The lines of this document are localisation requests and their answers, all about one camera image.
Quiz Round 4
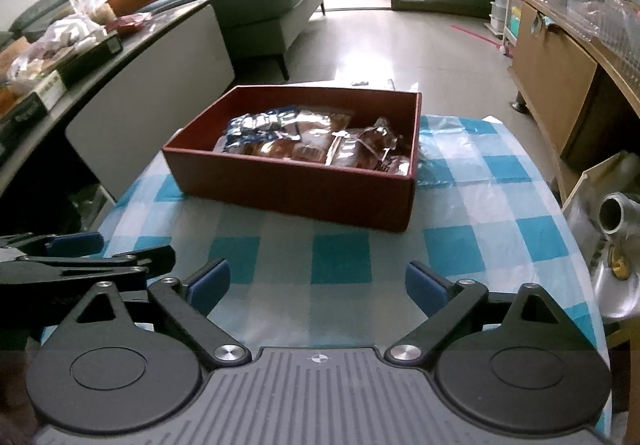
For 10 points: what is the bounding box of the blue white checkered tablecloth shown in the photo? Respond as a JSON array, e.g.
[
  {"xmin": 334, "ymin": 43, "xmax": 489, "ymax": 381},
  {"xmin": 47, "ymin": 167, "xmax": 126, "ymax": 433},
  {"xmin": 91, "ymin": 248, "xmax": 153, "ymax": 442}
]
[{"xmin": 39, "ymin": 113, "xmax": 614, "ymax": 435}]

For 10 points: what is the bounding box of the dark red cardboard box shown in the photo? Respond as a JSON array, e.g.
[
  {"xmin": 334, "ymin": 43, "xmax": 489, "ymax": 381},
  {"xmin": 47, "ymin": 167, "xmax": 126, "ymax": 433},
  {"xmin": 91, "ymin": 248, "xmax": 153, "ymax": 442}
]
[{"xmin": 162, "ymin": 85, "xmax": 422, "ymax": 233}]

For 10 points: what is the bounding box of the white brown snack packet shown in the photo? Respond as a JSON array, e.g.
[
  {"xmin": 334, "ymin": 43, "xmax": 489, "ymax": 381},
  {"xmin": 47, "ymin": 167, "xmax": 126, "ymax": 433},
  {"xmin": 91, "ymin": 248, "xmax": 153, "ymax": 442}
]
[{"xmin": 326, "ymin": 116, "xmax": 410, "ymax": 176}]

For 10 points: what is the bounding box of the grey side cabinet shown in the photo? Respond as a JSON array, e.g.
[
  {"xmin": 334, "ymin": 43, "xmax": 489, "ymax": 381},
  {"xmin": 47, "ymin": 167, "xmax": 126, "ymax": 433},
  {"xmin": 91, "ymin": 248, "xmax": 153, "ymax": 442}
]
[{"xmin": 64, "ymin": 2, "xmax": 237, "ymax": 202}]

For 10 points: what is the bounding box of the dark flat box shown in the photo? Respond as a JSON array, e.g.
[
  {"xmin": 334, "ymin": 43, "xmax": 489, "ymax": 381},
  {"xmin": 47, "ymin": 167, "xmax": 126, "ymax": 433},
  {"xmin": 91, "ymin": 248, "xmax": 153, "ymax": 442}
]
[{"xmin": 1, "ymin": 32, "xmax": 122, "ymax": 161}]

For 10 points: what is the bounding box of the silver metal kettle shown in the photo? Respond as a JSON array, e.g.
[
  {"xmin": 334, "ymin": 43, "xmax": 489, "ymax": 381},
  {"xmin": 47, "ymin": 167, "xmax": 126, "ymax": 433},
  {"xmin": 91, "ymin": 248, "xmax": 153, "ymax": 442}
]
[{"xmin": 562, "ymin": 151, "xmax": 639, "ymax": 324}]

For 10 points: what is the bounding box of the blue green snack packet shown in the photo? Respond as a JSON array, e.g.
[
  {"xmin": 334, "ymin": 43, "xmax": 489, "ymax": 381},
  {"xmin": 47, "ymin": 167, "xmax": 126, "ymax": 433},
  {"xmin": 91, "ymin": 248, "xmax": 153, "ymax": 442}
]
[{"xmin": 222, "ymin": 106, "xmax": 302, "ymax": 153}]

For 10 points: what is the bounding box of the orange brown snack bag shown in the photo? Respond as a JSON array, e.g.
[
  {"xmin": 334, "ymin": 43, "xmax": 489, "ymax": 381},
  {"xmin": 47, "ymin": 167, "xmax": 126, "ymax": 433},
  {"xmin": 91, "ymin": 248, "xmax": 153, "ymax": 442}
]
[{"xmin": 213, "ymin": 106, "xmax": 352, "ymax": 164}]

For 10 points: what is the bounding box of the wooden sideboard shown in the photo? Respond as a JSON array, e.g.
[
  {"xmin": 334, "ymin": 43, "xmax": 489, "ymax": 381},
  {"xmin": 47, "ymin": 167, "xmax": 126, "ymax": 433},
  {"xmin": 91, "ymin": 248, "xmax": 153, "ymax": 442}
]
[{"xmin": 509, "ymin": 0, "xmax": 639, "ymax": 200}]

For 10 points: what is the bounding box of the white plastic bag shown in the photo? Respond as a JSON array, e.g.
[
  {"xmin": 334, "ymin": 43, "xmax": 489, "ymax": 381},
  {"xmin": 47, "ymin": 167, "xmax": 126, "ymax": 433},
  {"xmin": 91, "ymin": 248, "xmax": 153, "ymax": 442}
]
[{"xmin": 6, "ymin": 0, "xmax": 116, "ymax": 95}]

